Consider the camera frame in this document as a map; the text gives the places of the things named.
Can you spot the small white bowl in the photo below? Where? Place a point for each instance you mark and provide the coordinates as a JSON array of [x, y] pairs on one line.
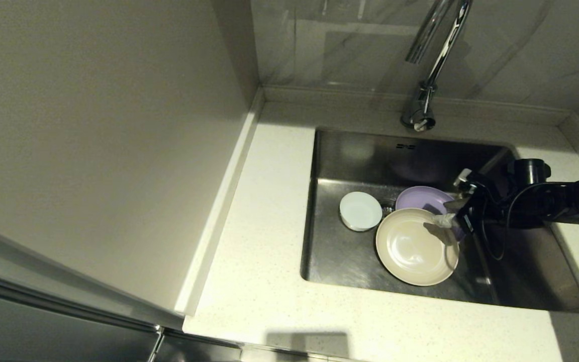
[[360, 211]]

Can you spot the purple plate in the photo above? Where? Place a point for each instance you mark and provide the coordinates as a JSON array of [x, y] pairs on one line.
[[420, 197]]

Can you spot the grey glossy cabinet door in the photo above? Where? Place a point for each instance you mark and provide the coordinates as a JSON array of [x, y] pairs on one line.
[[43, 327]]

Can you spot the stainless steel sink basin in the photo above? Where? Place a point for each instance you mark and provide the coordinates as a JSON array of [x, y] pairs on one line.
[[340, 261]]

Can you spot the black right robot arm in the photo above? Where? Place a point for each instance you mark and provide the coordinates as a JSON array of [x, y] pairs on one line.
[[561, 203]]

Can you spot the beige plate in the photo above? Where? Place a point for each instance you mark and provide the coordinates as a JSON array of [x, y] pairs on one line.
[[410, 251]]

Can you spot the chrome gooseneck faucet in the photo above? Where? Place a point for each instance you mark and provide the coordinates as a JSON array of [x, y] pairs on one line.
[[422, 105]]

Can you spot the round metal drain strainer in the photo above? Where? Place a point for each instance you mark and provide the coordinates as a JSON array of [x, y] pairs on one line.
[[388, 206]]

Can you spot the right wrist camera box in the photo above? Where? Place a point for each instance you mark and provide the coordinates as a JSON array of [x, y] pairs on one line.
[[464, 180]]

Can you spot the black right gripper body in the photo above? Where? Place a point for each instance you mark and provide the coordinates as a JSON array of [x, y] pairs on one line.
[[478, 211]]

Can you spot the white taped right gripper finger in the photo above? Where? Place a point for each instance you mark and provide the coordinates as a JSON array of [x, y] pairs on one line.
[[443, 221], [458, 203]]

